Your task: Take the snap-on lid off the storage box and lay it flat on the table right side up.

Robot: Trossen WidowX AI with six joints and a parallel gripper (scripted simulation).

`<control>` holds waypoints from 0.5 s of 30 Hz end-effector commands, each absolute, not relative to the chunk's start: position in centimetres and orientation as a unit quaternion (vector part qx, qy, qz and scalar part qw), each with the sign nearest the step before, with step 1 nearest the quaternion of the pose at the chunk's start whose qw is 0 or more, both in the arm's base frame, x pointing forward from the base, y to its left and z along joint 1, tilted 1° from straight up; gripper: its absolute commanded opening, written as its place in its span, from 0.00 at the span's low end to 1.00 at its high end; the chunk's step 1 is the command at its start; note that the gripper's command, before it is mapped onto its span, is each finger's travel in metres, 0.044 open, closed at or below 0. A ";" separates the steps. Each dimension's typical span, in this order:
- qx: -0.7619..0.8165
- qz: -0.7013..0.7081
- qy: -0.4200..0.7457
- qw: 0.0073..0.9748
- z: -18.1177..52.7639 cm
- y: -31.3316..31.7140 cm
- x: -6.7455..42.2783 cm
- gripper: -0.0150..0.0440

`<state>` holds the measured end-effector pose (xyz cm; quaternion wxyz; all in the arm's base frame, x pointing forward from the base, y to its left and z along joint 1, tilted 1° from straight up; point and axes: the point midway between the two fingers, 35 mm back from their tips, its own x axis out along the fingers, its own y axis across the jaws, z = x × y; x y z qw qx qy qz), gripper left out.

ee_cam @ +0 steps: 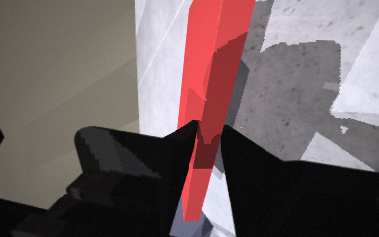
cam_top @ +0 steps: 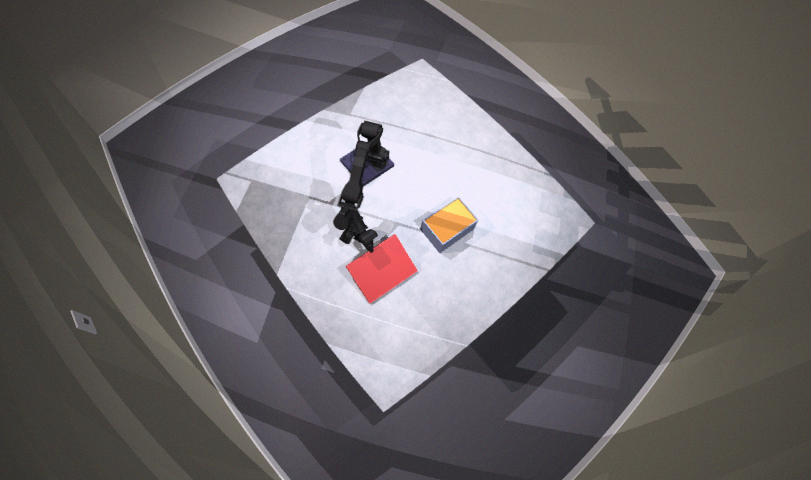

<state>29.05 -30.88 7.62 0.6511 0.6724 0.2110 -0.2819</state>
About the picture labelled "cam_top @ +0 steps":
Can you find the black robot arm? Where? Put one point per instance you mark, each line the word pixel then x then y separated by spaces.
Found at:
pixel 352 191

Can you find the red slab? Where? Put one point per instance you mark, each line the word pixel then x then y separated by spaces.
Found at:
pixel 383 269

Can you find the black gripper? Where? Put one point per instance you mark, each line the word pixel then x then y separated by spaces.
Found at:
pixel 364 237

